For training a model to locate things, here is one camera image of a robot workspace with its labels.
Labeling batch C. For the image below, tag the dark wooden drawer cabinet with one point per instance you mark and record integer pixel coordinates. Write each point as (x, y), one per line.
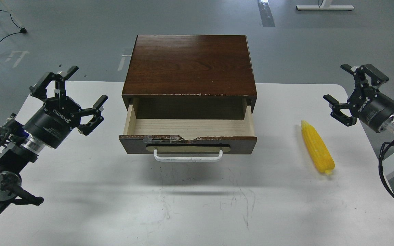
(187, 66)

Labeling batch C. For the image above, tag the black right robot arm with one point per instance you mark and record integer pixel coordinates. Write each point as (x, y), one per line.
(389, 126)

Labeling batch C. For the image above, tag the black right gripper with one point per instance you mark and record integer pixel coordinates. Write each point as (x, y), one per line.
(366, 103)

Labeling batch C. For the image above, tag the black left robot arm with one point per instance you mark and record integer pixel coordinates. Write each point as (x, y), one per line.
(21, 144)

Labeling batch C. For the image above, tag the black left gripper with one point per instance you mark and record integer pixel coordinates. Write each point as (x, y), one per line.
(53, 122)

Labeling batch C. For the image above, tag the wooden drawer with white handle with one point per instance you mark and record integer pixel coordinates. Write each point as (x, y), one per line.
(189, 129)

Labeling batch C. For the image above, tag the white desk leg base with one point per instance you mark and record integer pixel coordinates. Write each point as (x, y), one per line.
(325, 5)

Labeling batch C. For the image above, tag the yellow corn cob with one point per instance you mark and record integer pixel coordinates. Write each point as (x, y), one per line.
(317, 149)

